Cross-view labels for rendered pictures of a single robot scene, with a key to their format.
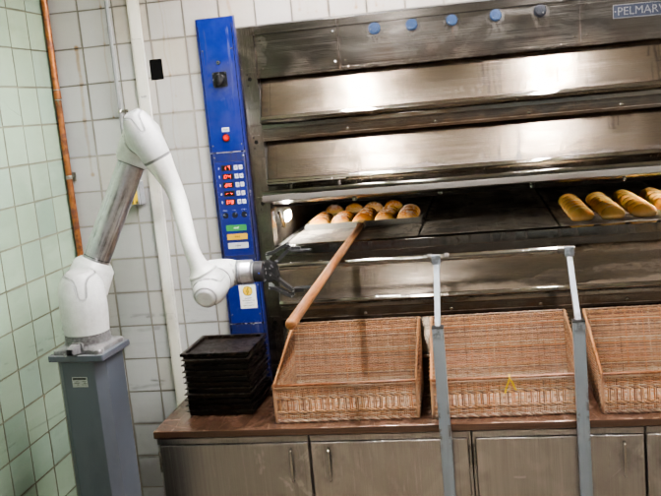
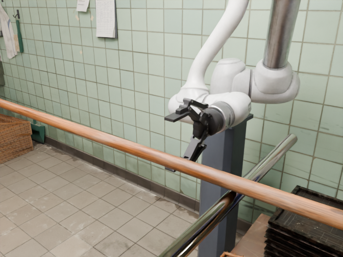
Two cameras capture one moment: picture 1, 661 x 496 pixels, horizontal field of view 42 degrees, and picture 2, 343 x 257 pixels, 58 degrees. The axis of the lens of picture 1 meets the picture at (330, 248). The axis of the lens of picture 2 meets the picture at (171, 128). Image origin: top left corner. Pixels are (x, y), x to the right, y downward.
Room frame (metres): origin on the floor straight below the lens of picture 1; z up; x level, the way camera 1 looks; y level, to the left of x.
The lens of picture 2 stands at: (3.36, -0.54, 1.51)
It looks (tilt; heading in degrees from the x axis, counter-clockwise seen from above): 22 degrees down; 117
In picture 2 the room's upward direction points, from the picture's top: straight up
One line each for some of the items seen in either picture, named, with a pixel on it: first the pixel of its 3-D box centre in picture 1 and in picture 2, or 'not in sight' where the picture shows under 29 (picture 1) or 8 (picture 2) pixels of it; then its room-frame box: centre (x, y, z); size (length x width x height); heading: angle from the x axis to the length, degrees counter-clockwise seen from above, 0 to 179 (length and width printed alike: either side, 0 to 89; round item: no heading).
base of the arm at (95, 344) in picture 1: (85, 341); not in sight; (2.91, 0.87, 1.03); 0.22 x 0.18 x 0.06; 166
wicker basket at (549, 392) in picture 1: (502, 360); not in sight; (3.23, -0.62, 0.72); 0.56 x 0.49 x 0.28; 82
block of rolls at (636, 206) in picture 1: (618, 203); not in sight; (3.82, -1.30, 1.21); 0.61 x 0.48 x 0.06; 170
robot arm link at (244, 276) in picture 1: (246, 272); (216, 118); (3.07, 0.31, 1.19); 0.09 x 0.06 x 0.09; 171
